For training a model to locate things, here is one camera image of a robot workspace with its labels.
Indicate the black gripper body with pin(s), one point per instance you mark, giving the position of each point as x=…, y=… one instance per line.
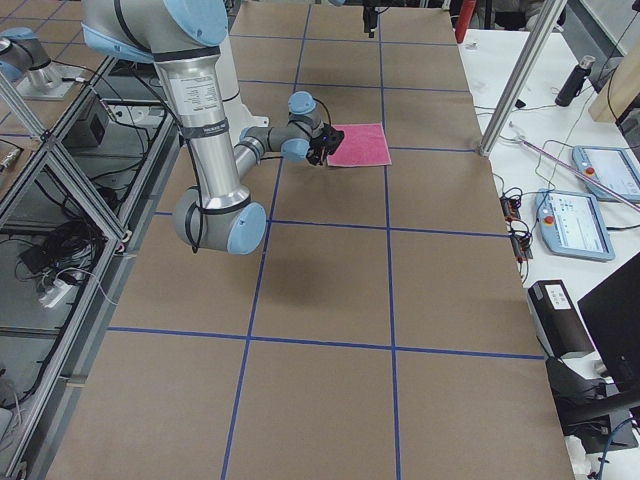
x=320, y=148
x=370, y=17

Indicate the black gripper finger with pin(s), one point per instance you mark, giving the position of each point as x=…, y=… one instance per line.
x=366, y=20
x=372, y=22

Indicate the pink and grey towel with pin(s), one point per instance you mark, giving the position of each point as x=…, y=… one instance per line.
x=364, y=145

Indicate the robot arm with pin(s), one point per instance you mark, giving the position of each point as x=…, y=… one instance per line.
x=183, y=41

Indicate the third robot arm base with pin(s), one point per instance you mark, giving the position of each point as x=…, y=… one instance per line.
x=26, y=63

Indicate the red cylinder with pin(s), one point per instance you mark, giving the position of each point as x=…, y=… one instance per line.
x=464, y=19

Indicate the reacher grabber stick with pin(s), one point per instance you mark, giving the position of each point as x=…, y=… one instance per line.
x=581, y=173

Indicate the black water bottle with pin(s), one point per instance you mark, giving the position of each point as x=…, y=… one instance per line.
x=575, y=81

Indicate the small circuit board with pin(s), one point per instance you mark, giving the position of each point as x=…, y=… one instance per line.
x=518, y=230

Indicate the near blue teach pendant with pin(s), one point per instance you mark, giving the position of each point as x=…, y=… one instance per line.
x=571, y=225

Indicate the blue teach pendant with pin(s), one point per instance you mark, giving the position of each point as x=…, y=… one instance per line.
x=571, y=225
x=611, y=167

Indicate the far blue teach pendant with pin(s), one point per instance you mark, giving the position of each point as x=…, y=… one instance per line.
x=611, y=167

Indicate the white power strip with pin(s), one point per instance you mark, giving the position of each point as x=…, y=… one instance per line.
x=55, y=293

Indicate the black box with label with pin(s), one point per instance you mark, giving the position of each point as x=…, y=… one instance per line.
x=559, y=327

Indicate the black monitor with stand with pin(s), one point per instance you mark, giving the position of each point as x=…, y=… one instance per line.
x=595, y=412

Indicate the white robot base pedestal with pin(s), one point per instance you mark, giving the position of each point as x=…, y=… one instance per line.
x=237, y=113

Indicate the aluminium frame post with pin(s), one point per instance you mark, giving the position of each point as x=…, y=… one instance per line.
x=523, y=67

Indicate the aluminium frame rail structure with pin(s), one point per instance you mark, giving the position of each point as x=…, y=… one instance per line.
x=75, y=206

